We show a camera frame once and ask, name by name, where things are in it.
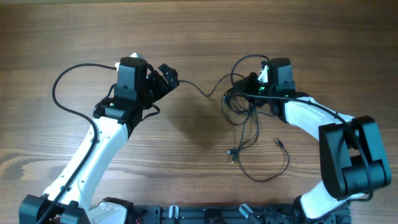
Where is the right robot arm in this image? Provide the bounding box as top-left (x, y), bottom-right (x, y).
top-left (231, 56), bottom-right (392, 223)

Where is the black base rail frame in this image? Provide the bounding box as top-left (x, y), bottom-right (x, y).
top-left (127, 204), bottom-right (352, 224)

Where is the right camera cable black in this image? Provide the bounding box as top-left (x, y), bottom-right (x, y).
top-left (231, 55), bottom-right (374, 202)

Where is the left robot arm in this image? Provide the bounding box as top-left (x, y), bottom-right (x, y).
top-left (19, 54), bottom-right (179, 223)

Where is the camera cable black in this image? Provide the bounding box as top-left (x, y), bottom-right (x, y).
top-left (37, 63), bottom-right (118, 224)
top-left (231, 55), bottom-right (374, 202)

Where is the left camera cable black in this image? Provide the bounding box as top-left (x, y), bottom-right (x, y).
top-left (37, 63), bottom-right (118, 224)

